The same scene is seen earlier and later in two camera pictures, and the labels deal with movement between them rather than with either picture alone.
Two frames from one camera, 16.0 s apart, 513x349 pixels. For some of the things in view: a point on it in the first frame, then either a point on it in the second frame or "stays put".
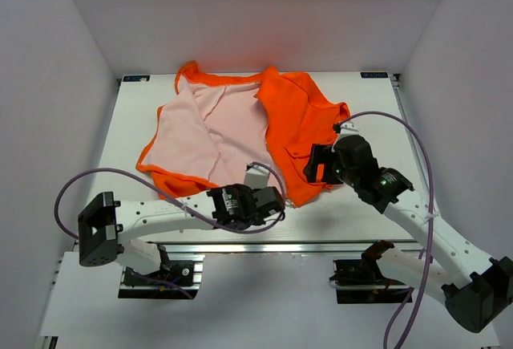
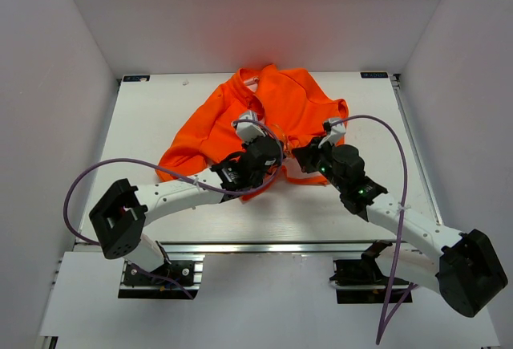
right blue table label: [373, 75] stays put
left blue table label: [138, 78] stays put
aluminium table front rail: [276, 250] stays put
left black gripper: [242, 188] to [245, 144]
